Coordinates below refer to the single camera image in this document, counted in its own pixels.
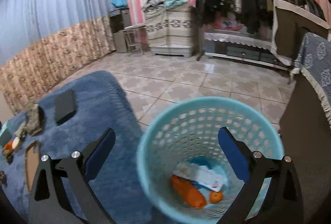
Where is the white paper packet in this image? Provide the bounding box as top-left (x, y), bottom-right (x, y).
top-left (173, 161), bottom-right (224, 192)

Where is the small orange tangerine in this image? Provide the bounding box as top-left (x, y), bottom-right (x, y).
top-left (209, 191), bottom-right (223, 204)

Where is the orange snack bag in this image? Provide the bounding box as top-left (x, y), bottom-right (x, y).
top-left (170, 175), bottom-right (207, 210)

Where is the patterned beige snack bag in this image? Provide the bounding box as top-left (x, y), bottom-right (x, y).
top-left (25, 102), bottom-right (44, 136)

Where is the blue plastic bag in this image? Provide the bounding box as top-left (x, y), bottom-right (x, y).
top-left (188, 156), bottom-right (227, 190)

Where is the brown wrapper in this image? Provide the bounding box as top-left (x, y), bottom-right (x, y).
top-left (0, 170), bottom-right (7, 186)

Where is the blue plush rug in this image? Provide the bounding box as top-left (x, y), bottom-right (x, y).
top-left (0, 69), bottom-right (166, 224)

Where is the light blue plastic basket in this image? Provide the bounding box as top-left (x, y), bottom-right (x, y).
top-left (137, 97), bottom-right (284, 223)

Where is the black rectangular case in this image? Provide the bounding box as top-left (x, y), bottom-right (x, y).
top-left (54, 90), bottom-right (77, 125)

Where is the brown phone case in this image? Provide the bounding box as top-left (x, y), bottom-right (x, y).
top-left (25, 141), bottom-right (40, 193)

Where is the beige folded cloth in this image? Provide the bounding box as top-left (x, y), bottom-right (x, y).
top-left (12, 121), bottom-right (26, 151)

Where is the teal tissue box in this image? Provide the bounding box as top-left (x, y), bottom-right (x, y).
top-left (0, 121), bottom-right (12, 147)

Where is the low tv stand with lace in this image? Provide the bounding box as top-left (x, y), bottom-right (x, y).
top-left (201, 31), bottom-right (289, 71)

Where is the blue patterned cloth cover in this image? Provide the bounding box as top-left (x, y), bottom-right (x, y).
top-left (290, 33), bottom-right (330, 121)

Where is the small metal table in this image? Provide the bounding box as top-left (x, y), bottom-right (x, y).
top-left (124, 23), bottom-right (146, 54)

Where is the covered storage cabinet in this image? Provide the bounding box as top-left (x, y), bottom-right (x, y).
top-left (144, 4), bottom-right (198, 57)

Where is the grey water dispenser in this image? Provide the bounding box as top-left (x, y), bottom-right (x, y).
top-left (108, 7), bottom-right (132, 53)

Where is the dark covered board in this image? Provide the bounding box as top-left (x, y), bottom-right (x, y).
top-left (270, 0), bottom-right (330, 66)

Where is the blue and floral curtain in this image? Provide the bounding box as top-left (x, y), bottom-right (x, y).
top-left (1, 0), bottom-right (115, 113)

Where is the clothes rack with garments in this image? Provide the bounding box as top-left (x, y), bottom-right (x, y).
top-left (188, 0), bottom-right (327, 53)

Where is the blue covered potted plant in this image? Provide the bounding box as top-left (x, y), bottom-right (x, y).
top-left (111, 0), bottom-right (128, 8)

